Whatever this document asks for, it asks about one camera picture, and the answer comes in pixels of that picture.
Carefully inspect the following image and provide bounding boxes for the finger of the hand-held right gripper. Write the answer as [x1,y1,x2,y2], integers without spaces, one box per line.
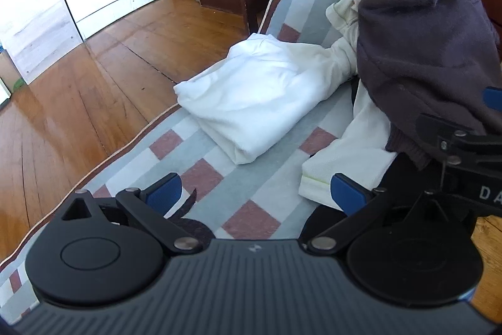
[416,113,487,163]
[483,86,502,139]

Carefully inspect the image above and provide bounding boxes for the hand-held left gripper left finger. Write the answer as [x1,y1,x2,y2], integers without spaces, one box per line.
[59,173,200,255]

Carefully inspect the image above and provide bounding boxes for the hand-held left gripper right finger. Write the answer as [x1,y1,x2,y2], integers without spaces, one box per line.
[304,173,469,254]

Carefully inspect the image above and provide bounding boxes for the dark purple knit sweater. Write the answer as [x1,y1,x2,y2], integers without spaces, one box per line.
[356,0,502,171]

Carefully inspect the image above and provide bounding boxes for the cream garment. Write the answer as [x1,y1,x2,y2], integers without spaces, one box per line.
[299,0,398,211]

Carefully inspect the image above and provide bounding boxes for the checked rug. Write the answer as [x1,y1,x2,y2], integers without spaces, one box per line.
[0,0,393,324]

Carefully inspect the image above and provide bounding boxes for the white folded garment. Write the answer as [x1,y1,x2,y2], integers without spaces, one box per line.
[174,33,355,165]

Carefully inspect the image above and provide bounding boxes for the cardboard box with green label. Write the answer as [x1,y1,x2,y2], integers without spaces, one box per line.
[0,49,29,100]

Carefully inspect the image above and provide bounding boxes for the white wardrobe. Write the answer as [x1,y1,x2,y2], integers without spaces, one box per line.
[0,0,85,86]

